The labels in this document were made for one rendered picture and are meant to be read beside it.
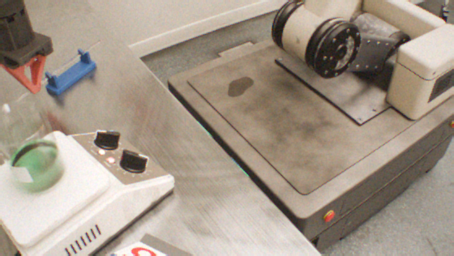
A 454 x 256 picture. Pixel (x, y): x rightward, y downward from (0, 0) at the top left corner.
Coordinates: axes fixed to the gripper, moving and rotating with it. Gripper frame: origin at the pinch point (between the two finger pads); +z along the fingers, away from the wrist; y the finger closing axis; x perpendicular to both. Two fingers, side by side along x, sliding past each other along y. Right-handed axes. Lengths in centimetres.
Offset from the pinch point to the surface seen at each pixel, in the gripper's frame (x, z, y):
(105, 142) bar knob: -3.9, -2.2, 22.1
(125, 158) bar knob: -5.0, -2.9, 26.7
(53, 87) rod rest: 3.3, 2.2, 0.1
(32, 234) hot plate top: -19.5, -5.6, 27.5
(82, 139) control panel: -5.7, -2.9, 19.7
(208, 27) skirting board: 138, 75, -62
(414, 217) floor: 72, 78, 69
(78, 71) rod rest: 8.8, 2.2, 0.9
